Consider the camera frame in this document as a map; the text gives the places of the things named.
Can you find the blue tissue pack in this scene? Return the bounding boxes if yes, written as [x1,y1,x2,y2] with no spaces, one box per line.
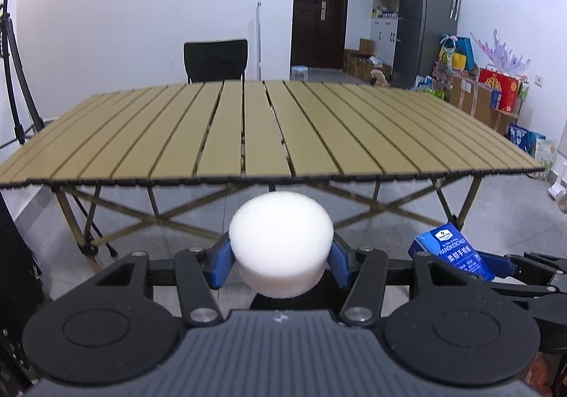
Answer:
[408,223,495,281]

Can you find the white foam cylinder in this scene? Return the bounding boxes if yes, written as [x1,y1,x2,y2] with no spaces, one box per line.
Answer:
[229,191,335,299]

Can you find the tan slatted folding table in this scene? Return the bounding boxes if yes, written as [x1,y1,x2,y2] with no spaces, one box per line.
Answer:
[1,80,540,263]

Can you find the large cardboard box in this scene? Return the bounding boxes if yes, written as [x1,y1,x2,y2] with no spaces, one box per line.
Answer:
[449,76,519,135]

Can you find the red gift box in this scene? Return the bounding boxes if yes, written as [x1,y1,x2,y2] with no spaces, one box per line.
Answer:
[479,68,521,113]

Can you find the blue pet water bowl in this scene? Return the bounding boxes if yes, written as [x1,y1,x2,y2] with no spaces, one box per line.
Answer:
[290,65,309,81]

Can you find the green snack bag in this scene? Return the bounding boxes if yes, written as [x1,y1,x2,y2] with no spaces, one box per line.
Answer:
[415,76,450,102]

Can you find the black folding chair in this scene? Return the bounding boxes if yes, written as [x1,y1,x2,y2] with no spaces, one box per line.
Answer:
[183,39,248,83]

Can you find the purple decorative branches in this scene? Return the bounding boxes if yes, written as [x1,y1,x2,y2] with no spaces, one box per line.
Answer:
[470,29,530,76]

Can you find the white mop pole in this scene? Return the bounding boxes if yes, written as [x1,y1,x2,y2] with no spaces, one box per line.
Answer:
[255,1,262,81]

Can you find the grey refrigerator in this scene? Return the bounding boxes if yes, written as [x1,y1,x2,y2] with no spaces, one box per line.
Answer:
[390,0,457,89]

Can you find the dark brown door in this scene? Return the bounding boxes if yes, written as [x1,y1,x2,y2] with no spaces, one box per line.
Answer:
[290,0,348,69]

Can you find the black camera tripod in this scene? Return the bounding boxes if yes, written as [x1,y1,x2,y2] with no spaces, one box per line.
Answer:
[1,0,45,149]

